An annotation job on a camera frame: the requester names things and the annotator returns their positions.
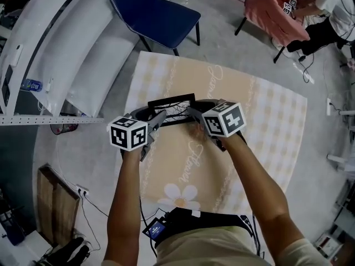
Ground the brown wooden board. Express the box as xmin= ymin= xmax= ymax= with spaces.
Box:
xmin=37 ymin=165 xmax=82 ymax=247

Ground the white metal shelving rack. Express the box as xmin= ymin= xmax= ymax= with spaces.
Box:
xmin=0 ymin=0 xmax=184 ymax=126

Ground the table with beige patterned tablecloth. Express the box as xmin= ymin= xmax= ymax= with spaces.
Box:
xmin=123 ymin=50 xmax=309 ymax=216

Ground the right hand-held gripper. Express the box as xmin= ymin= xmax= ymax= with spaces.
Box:
xmin=187 ymin=98 xmax=248 ymax=152

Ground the black device with blue screen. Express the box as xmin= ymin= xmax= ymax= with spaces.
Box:
xmin=142 ymin=216 xmax=168 ymax=239

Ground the clear bottle with blue label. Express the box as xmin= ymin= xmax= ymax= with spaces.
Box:
xmin=21 ymin=78 xmax=44 ymax=92

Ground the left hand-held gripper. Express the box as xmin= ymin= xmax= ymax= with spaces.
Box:
xmin=106 ymin=106 xmax=168 ymax=162

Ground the black-rimmed tray with branch pattern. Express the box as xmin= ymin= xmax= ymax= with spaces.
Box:
xmin=148 ymin=93 xmax=198 ymax=128

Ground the person's right forearm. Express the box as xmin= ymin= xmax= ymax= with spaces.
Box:
xmin=221 ymin=131 xmax=306 ymax=241

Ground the black mesh wastebasket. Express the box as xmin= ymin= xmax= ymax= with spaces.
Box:
xmin=49 ymin=122 xmax=79 ymax=136

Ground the person's left forearm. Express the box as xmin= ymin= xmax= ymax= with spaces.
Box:
xmin=104 ymin=148 xmax=152 ymax=266

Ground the person's black waist belt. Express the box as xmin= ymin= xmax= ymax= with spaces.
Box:
xmin=155 ymin=207 xmax=255 ymax=249

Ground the table with white cloth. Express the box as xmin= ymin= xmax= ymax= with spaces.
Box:
xmin=327 ymin=154 xmax=346 ymax=172

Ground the person's beige shirt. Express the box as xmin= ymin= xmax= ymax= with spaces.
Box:
xmin=155 ymin=226 xmax=331 ymax=266

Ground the pink armchair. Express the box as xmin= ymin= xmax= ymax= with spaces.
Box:
xmin=234 ymin=0 xmax=312 ymax=64

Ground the blue chair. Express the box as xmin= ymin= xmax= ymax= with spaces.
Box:
xmin=106 ymin=0 xmax=202 ymax=57

